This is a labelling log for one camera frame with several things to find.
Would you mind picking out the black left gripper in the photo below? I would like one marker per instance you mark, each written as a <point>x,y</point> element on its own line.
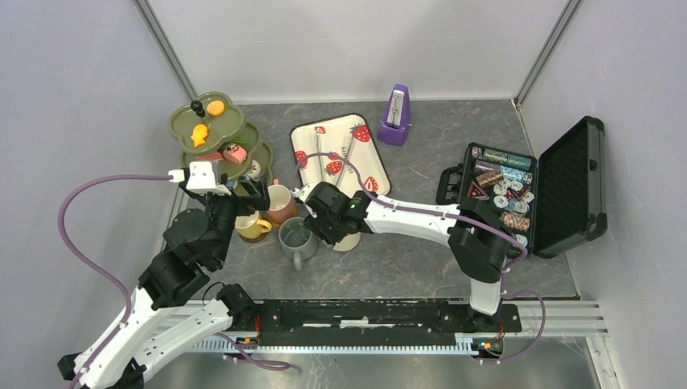
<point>257,202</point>

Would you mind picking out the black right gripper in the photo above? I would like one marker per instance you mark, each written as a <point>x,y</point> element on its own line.
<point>314,221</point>

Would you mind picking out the pink ceramic mug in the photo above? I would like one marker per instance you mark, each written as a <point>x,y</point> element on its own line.
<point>282,205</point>

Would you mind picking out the cream ceramic mug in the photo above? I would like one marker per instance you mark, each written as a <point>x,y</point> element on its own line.
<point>347,243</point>

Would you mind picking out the yellow ceramic mug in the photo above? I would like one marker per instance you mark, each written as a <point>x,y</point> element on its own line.
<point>252,228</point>

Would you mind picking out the white chocolate drizzle donut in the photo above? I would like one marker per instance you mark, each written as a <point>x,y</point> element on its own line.
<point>254,173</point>

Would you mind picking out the grey ceramic mug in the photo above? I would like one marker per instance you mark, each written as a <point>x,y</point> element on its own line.
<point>297,242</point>

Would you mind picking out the pink cake slice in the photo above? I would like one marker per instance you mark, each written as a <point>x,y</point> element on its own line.
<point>210,157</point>

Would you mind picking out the green white cake slice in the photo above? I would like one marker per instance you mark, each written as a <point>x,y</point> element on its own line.
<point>238,140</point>

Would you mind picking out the strawberry print serving tray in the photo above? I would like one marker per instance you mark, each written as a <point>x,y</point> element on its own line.
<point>341,151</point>

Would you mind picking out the round orange biscuit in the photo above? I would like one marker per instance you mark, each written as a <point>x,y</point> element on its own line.
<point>216,107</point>

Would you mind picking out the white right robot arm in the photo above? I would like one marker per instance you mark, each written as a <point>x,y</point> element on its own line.
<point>477,239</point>

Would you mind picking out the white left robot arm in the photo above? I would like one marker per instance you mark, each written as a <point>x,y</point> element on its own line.
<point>127,354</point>

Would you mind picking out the green tiered dessert stand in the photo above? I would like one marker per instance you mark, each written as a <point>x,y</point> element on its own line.
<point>222,129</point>

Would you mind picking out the purple metronome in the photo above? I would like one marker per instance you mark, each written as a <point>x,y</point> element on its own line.
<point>396,121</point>

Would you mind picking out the open black case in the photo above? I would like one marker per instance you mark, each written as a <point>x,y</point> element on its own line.
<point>550,203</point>

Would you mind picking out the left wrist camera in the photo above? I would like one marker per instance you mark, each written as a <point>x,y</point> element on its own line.
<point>200,178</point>

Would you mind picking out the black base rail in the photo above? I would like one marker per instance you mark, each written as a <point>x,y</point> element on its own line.
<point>376,322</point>

